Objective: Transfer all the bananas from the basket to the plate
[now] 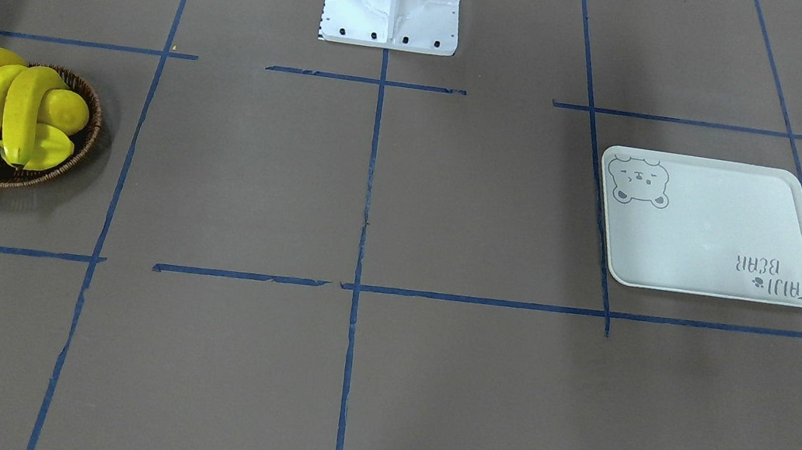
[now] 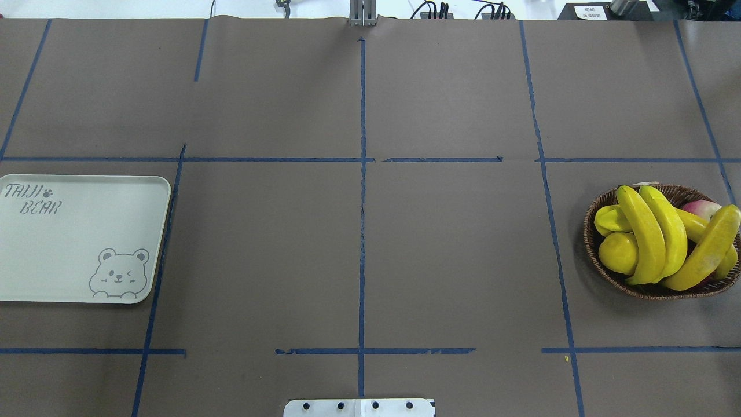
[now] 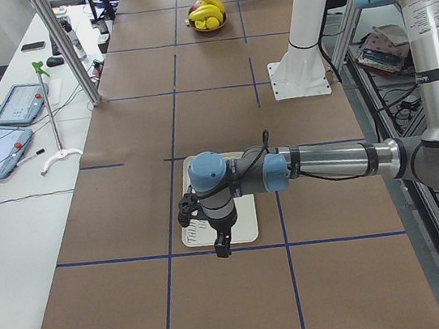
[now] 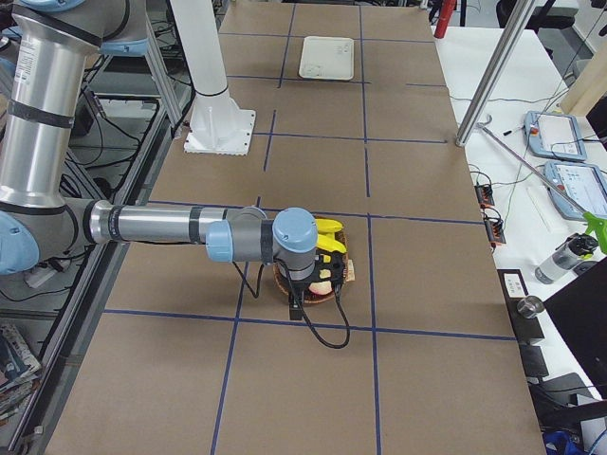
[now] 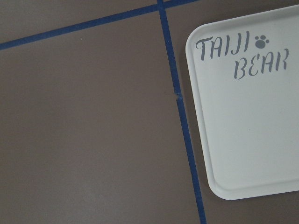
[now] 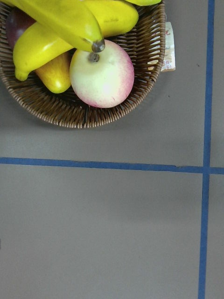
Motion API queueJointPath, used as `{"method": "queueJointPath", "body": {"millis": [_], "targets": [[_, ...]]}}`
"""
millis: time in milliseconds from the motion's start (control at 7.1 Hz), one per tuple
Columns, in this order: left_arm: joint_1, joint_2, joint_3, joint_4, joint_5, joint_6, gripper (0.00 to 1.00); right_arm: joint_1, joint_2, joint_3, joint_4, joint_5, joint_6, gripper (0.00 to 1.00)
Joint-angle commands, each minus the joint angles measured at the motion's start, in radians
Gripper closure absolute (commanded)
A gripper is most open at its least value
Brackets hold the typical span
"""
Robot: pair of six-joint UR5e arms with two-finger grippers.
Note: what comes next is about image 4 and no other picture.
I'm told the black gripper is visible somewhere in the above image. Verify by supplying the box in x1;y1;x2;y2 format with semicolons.
288;251;347;320

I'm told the yellow banana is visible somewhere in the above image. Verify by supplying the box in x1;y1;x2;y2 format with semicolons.
315;218;343;234
316;233;347;254

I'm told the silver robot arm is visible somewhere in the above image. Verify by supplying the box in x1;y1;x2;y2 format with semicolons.
1;1;347;320

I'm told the white basket label tag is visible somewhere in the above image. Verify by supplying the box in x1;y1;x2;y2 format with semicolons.
346;259;356;282

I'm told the brown wicker fruit basket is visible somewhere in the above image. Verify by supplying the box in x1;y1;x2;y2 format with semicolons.
296;217;355;305

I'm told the white bear plate tray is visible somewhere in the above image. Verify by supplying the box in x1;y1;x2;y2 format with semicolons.
299;36;355;81

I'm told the red yellow apple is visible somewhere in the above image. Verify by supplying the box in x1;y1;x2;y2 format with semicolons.
308;281;333;296

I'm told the small metal cup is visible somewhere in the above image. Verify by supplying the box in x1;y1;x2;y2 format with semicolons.
515;295;545;319

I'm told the clear water bottle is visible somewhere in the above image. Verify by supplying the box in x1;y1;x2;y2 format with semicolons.
534;233;598;284

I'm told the far blue teach pendant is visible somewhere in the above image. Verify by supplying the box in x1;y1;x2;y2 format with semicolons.
524;111;587;162

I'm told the blue teach pendant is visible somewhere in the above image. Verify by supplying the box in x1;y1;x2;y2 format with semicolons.
524;111;587;162
543;160;606;218

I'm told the near blue teach pendant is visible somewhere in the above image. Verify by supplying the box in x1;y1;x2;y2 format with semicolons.
543;160;606;218

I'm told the green tipped reacher grabber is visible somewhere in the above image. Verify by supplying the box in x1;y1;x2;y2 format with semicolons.
475;113;607;254

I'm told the red cylinder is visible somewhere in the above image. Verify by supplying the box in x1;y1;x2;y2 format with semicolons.
434;0;457;39

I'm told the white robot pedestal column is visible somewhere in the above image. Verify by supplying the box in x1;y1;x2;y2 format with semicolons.
171;0;256;155

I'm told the aluminium frame post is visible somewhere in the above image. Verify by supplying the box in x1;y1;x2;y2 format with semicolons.
455;0;534;147

